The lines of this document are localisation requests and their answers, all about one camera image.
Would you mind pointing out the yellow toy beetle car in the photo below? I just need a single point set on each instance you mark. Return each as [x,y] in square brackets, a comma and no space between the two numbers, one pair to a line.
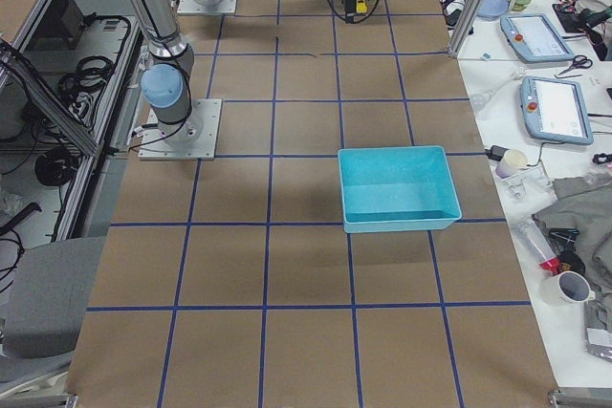
[361,7]

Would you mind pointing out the teal plastic bin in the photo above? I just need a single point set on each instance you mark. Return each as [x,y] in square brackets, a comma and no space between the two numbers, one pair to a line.
[391,189]

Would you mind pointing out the far blue teach pendant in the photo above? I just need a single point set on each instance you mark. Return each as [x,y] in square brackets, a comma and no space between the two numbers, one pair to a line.
[534,38]

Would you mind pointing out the blue teach pendant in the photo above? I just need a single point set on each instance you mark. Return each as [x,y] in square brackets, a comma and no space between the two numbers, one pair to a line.
[555,110]
[534,38]

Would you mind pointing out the white paper cup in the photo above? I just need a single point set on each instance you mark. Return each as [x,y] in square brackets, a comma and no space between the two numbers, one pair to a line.
[512,162]

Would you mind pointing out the near blue teach pendant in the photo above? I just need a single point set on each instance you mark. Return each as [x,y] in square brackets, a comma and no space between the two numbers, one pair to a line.
[555,110]

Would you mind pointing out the black scissors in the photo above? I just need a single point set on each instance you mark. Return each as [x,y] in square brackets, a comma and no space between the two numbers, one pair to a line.
[580,61]

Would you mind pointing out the grey cloth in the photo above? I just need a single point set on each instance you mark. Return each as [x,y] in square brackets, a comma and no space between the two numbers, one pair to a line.
[584,203]

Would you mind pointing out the white mug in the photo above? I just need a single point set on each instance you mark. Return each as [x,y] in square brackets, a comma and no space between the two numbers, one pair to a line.
[567,288]

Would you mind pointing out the grey chair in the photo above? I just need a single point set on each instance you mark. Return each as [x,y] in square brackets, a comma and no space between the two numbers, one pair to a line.
[45,311]

